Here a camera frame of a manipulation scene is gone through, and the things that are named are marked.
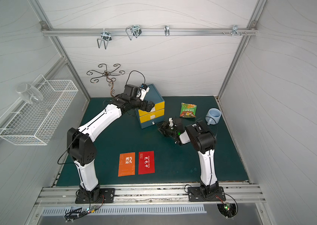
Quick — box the wire metal hook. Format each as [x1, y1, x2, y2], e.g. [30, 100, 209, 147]
[125, 25, 142, 40]

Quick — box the green snack packet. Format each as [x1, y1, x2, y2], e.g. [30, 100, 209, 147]
[180, 103, 197, 118]

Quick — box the brown metal jewelry stand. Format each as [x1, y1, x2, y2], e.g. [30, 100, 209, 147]
[86, 63, 125, 97]

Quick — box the teal drawer cabinet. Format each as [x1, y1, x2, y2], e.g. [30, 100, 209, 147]
[136, 84, 165, 129]

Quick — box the clear wine glass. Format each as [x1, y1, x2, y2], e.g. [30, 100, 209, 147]
[16, 83, 44, 105]

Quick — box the orange postcard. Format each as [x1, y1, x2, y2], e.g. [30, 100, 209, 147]
[118, 152, 136, 177]

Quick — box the light blue mug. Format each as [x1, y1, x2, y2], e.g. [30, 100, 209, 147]
[205, 108, 222, 126]

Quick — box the white vent strip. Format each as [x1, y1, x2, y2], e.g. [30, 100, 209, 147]
[41, 204, 207, 216]

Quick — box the red postcard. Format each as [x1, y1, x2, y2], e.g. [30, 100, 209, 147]
[138, 151, 155, 175]

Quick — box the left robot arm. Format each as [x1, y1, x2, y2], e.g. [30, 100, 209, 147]
[67, 84, 155, 196]

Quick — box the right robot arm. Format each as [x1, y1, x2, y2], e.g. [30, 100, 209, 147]
[158, 118, 219, 198]

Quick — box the small metal clip hook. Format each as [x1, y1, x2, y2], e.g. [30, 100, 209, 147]
[164, 25, 170, 37]

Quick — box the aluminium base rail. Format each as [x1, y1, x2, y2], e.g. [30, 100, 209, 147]
[34, 182, 266, 207]

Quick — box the white wire basket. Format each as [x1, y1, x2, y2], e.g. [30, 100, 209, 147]
[0, 75, 78, 145]

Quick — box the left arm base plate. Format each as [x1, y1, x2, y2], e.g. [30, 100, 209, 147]
[75, 187, 115, 204]

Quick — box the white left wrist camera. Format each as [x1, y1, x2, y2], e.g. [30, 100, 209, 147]
[137, 83, 150, 101]

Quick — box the horizontal aluminium rail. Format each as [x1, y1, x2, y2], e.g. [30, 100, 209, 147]
[41, 27, 258, 37]

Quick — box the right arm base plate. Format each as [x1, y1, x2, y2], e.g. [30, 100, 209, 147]
[187, 187, 226, 202]

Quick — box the double metal hook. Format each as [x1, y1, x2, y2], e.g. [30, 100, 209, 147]
[97, 31, 112, 49]

